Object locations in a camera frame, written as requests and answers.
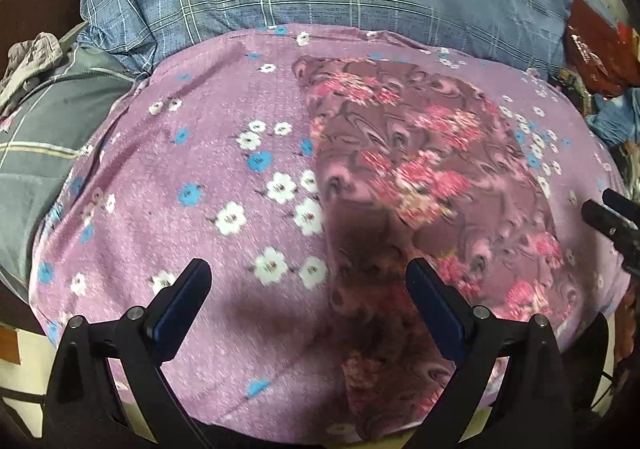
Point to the red plastic bag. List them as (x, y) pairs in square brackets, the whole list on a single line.
[(597, 54)]

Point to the blue denim cloth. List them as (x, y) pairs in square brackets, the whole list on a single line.
[(617, 116)]

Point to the small beige cloth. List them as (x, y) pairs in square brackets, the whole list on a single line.
[(35, 61)]

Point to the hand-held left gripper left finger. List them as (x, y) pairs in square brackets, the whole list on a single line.
[(181, 309)]

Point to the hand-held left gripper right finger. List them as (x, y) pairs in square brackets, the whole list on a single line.
[(436, 314)]

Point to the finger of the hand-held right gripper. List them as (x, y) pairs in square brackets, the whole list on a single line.
[(607, 224), (622, 204)]

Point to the grey plaid quilt cover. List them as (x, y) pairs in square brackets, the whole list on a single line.
[(45, 129)]

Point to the purple flowered bed sheet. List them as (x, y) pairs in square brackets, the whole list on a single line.
[(210, 229)]

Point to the mauve floral garment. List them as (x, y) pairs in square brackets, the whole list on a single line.
[(425, 164)]

